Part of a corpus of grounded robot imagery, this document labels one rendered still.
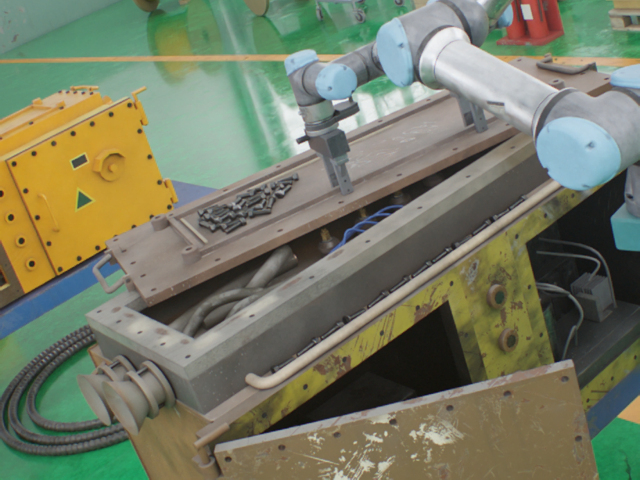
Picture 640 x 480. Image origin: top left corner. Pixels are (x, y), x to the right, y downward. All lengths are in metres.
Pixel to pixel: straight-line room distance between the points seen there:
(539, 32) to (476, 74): 6.37
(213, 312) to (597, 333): 1.02
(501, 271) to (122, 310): 0.82
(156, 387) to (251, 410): 0.21
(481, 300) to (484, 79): 0.69
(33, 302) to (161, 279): 2.40
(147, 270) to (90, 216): 2.35
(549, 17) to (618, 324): 5.63
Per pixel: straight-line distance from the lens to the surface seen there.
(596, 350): 2.64
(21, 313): 4.61
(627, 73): 1.63
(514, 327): 2.33
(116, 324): 2.18
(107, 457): 4.47
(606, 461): 3.49
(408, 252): 2.17
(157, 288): 2.21
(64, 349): 5.53
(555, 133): 1.53
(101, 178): 4.66
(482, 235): 2.22
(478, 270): 2.21
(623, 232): 1.71
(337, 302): 2.07
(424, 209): 2.19
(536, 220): 2.32
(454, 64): 1.72
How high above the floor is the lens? 2.20
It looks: 22 degrees down
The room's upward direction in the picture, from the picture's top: 18 degrees counter-clockwise
